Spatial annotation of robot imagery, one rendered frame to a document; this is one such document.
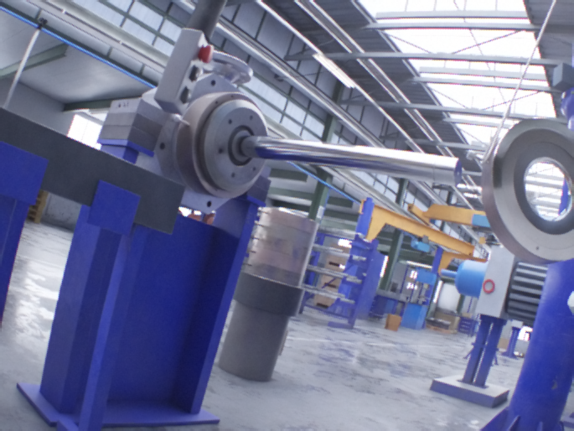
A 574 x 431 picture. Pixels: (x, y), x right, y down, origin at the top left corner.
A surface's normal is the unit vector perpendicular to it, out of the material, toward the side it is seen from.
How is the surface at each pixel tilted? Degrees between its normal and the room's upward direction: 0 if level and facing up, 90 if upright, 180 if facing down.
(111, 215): 90
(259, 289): 90
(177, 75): 90
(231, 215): 90
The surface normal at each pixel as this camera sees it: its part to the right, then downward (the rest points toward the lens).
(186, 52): -0.07, -0.13
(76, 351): 0.77, 0.15
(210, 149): 0.26, 0.23
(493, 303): -0.60, -0.26
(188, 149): -0.65, 0.18
